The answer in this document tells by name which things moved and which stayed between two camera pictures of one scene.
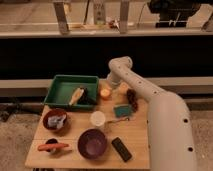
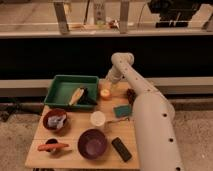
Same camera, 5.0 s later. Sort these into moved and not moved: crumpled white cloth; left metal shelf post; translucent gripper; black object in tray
Moved: translucent gripper
Not moved: left metal shelf post; black object in tray; crumpled white cloth
